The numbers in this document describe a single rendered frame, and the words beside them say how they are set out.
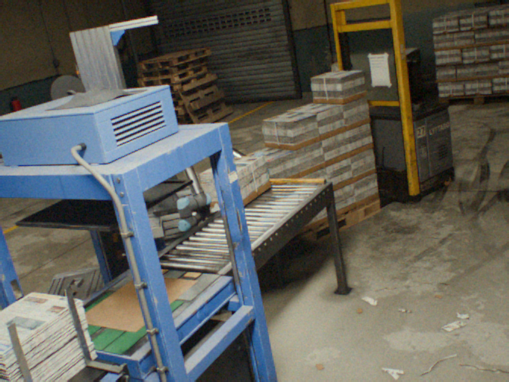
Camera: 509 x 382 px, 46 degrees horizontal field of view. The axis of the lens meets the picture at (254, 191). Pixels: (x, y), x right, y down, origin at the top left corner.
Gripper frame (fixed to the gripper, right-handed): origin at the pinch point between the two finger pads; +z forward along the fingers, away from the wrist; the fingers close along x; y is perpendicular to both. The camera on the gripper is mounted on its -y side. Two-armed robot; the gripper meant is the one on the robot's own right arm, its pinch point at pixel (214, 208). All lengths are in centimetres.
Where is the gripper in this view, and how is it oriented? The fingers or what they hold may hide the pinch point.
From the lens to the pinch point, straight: 392.4
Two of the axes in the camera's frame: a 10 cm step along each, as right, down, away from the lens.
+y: -1.8, -9.4, -3.0
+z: 4.9, -3.5, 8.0
